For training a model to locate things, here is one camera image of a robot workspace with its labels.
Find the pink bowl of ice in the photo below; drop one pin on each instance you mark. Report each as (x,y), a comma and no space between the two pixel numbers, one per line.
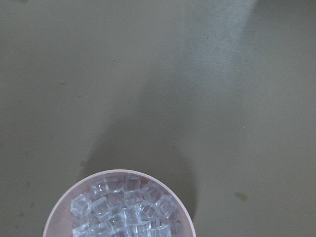
(59,223)

